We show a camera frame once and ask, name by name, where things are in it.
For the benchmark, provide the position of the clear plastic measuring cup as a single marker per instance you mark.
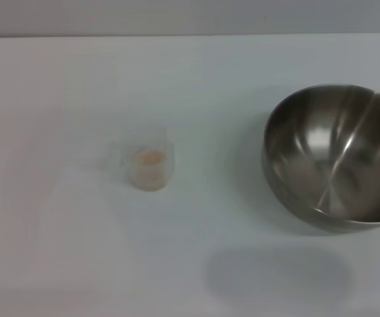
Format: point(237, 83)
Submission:
point(150, 138)

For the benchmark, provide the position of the white rice grains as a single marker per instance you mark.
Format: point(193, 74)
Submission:
point(150, 158)

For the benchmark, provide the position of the stainless steel mixing bowl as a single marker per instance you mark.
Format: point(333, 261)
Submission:
point(308, 158)

